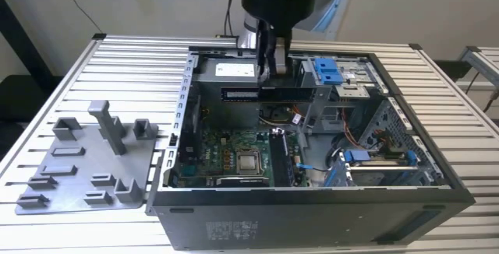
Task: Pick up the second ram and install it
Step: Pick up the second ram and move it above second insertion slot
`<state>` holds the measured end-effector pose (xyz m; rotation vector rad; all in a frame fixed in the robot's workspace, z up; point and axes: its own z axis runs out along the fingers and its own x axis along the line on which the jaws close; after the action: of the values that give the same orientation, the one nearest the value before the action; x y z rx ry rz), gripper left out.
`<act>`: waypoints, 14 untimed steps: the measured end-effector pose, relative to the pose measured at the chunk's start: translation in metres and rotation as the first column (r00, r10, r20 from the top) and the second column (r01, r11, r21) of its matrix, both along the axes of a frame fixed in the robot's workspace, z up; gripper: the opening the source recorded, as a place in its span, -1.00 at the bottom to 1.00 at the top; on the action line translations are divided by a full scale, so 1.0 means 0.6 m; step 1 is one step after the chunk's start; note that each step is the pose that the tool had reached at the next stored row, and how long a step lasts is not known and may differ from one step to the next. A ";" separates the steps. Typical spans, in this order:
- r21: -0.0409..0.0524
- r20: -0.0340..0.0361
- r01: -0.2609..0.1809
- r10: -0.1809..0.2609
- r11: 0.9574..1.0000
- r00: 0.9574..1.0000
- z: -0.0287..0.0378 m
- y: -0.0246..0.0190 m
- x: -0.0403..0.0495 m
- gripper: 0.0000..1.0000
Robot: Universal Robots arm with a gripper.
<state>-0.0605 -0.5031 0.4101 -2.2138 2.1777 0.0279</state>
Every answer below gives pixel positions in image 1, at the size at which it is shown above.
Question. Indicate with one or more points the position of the grey plastic parts rack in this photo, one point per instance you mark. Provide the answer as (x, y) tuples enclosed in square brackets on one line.
[(94, 163)]

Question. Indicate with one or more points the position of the black RAM slot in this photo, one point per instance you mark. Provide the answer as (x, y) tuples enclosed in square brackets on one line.
[(276, 160)]

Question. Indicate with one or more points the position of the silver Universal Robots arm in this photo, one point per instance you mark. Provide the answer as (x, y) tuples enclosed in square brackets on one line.
[(331, 11)]

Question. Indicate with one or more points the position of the blue disk carrier with disk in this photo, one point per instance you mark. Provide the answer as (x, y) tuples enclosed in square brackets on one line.
[(356, 155)]

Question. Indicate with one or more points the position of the black table corner cap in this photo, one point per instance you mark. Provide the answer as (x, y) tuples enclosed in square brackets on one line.
[(99, 36), (415, 47)]

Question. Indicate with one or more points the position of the black RAM stick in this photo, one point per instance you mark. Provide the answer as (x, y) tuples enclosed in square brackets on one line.
[(296, 95), (288, 163)]

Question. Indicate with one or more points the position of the black CPU socket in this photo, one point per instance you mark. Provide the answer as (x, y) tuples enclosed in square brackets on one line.
[(247, 150)]

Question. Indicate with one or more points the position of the grey power supply unit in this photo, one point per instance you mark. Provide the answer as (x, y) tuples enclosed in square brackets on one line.
[(226, 114)]

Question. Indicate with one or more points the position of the black open PC case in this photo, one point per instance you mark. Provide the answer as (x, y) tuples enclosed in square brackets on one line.
[(272, 222)]

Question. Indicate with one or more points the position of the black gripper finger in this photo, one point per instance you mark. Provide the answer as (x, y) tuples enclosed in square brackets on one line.
[(263, 52), (282, 58)]

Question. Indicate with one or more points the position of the grey metal drive cage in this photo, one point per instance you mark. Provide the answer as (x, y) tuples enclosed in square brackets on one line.
[(351, 90)]

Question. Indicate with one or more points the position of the black slanted stand pole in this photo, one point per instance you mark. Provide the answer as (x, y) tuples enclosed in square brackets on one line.
[(23, 41)]

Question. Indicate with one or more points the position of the blue disk carrier clip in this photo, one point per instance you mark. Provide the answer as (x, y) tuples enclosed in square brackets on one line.
[(326, 70)]

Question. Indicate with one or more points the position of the silver CPU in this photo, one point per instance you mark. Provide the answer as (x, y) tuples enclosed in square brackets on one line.
[(248, 163)]

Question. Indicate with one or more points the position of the black graphics card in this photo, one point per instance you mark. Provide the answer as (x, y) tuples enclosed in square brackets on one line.
[(242, 181)]

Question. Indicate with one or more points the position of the black box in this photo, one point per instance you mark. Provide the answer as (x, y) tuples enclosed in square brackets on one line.
[(453, 70)]

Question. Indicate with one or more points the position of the green motherboard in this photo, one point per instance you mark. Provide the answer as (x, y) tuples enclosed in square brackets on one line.
[(218, 149)]

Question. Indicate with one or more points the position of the metal slat side table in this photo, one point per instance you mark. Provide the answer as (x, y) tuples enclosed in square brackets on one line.
[(483, 61)]

